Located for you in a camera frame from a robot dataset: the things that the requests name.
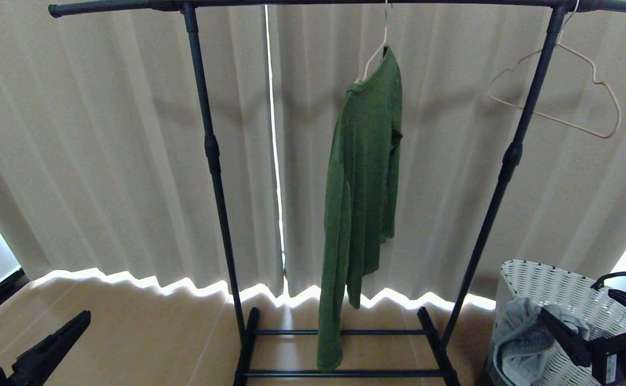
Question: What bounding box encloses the pale blue garment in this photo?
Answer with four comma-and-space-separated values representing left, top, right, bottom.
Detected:
487, 298, 590, 386

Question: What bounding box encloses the pink clothes hanger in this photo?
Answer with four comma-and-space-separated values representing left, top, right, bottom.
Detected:
487, 0, 622, 139
355, 0, 390, 84

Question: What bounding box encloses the green long-sleeved shirt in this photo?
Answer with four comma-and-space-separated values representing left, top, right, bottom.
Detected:
317, 46, 403, 372

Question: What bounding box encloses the white laundry basket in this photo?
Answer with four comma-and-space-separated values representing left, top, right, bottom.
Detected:
485, 260, 626, 386

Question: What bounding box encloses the black clothes rack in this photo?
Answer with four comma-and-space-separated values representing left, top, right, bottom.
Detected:
48, 0, 626, 386

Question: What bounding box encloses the beige curtain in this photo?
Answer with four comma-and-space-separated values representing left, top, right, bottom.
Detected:
0, 0, 626, 311

